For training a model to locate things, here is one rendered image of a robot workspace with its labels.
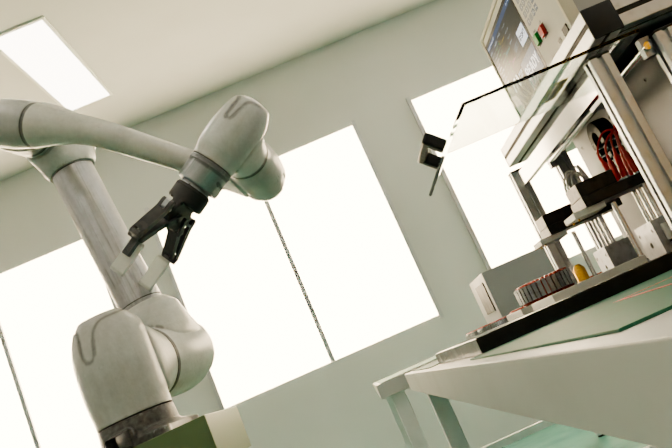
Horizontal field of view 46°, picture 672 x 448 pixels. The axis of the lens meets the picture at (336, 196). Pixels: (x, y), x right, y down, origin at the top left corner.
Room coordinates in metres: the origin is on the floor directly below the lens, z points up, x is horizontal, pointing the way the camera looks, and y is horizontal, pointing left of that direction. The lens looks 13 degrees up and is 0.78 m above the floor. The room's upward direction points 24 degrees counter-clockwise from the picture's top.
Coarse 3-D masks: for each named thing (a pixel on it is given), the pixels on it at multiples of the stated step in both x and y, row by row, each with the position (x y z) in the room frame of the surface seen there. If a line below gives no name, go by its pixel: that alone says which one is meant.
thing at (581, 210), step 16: (608, 176) 1.24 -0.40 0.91; (640, 176) 1.24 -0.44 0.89; (576, 192) 1.24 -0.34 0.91; (592, 192) 1.24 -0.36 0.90; (608, 192) 1.23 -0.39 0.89; (624, 192) 1.27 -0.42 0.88; (640, 192) 1.27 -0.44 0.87; (576, 208) 1.28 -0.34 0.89; (592, 208) 1.24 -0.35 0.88; (640, 208) 1.29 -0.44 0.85; (656, 208) 1.25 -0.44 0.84
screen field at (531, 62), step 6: (528, 48) 1.37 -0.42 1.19; (534, 48) 1.34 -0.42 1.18; (528, 54) 1.38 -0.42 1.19; (534, 54) 1.36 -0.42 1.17; (522, 60) 1.43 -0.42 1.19; (528, 60) 1.40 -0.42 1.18; (534, 60) 1.37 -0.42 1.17; (540, 60) 1.35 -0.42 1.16; (522, 66) 1.44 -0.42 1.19; (528, 66) 1.41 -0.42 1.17; (534, 66) 1.39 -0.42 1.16; (540, 66) 1.36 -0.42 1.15; (528, 72) 1.43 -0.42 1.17
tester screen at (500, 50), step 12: (504, 12) 1.39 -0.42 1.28; (516, 12) 1.34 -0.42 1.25; (504, 24) 1.42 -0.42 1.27; (516, 24) 1.37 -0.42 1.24; (492, 36) 1.52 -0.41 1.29; (504, 36) 1.45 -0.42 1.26; (528, 36) 1.34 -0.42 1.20; (492, 48) 1.55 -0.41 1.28; (504, 48) 1.48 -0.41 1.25; (504, 60) 1.52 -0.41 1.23; (516, 60) 1.46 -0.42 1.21; (504, 72) 1.55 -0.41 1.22; (516, 72) 1.49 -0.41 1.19
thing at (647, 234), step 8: (648, 224) 1.24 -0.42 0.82; (656, 224) 1.23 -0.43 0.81; (640, 232) 1.29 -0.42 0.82; (648, 232) 1.26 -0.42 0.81; (656, 232) 1.23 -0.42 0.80; (640, 240) 1.30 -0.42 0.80; (648, 240) 1.27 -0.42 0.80; (656, 240) 1.25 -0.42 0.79; (664, 240) 1.23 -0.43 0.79; (648, 248) 1.29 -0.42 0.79; (656, 248) 1.26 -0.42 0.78; (664, 248) 1.23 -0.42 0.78; (648, 256) 1.30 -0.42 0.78; (656, 256) 1.28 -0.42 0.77
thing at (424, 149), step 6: (426, 138) 1.12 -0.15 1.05; (432, 138) 1.12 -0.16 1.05; (438, 138) 1.12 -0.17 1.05; (426, 144) 1.12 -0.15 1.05; (432, 144) 1.12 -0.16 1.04; (438, 144) 1.12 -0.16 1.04; (444, 144) 1.12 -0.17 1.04; (420, 150) 1.16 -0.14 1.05; (426, 150) 1.15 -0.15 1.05; (438, 150) 1.13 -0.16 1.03; (420, 156) 1.19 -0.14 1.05; (426, 156) 1.19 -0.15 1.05; (432, 156) 1.21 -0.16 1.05; (438, 156) 1.21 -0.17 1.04; (420, 162) 1.22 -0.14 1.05; (426, 162) 1.21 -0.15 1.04; (432, 162) 1.21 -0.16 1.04; (438, 162) 1.21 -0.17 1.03
